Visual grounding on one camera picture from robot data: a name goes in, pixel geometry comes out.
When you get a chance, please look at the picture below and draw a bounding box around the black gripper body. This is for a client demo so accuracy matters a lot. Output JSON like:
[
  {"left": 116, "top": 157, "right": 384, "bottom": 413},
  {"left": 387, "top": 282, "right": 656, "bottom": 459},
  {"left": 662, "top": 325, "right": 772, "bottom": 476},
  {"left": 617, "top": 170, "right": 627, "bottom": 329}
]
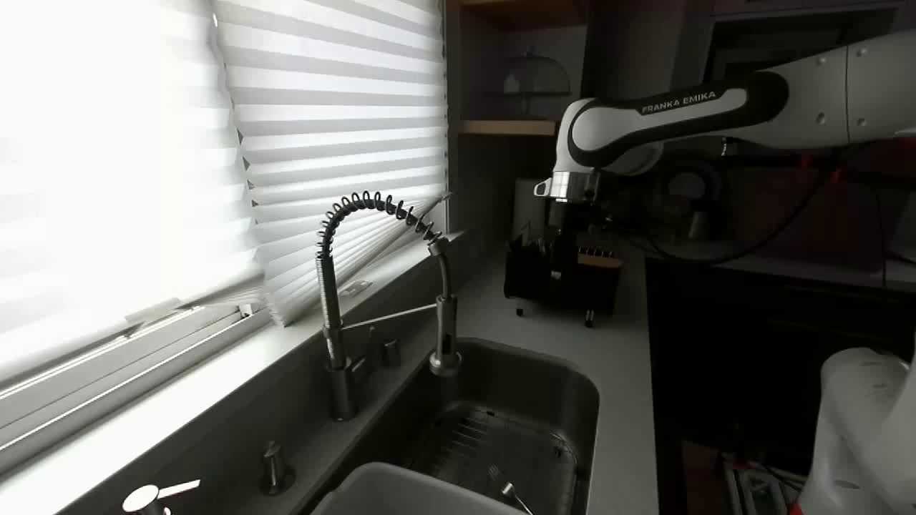
[{"left": 547, "top": 204, "right": 597, "bottom": 276}]

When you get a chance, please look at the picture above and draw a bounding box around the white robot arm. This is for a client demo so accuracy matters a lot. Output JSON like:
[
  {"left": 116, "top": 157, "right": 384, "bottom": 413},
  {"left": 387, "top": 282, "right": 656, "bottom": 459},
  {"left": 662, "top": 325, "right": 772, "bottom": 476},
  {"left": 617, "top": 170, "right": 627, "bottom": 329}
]
[{"left": 531, "top": 28, "right": 916, "bottom": 204}]

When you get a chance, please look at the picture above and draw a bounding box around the metal sink grid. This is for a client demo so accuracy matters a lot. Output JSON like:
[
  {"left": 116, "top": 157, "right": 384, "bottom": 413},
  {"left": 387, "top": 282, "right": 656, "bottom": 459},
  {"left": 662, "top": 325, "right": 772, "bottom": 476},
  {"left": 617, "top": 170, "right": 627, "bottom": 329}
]
[{"left": 403, "top": 405, "right": 579, "bottom": 515}]

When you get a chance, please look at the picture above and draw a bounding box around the white pleated window blind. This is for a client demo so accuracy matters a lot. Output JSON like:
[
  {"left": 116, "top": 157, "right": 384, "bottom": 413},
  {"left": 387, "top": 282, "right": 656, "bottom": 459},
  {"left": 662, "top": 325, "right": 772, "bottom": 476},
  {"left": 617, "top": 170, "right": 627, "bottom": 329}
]
[{"left": 214, "top": 0, "right": 448, "bottom": 327}]

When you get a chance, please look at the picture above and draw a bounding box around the chrome spring kitchen faucet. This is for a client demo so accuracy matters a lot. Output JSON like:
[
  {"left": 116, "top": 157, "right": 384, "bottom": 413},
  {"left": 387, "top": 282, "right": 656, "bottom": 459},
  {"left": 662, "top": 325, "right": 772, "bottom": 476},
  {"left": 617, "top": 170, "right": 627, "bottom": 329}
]
[{"left": 315, "top": 190, "right": 465, "bottom": 423}]

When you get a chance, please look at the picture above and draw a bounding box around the white plastic wash basin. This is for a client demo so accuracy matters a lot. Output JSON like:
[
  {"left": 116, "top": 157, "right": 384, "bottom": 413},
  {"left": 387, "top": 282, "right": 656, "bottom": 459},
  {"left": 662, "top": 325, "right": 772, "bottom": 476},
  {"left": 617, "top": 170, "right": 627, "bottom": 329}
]
[{"left": 308, "top": 461, "right": 523, "bottom": 515}]

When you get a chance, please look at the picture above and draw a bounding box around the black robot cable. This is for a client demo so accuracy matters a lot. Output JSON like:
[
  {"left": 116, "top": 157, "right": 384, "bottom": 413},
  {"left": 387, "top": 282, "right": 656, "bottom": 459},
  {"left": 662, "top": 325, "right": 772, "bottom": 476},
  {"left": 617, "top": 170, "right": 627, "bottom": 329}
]
[{"left": 627, "top": 153, "right": 853, "bottom": 267}]

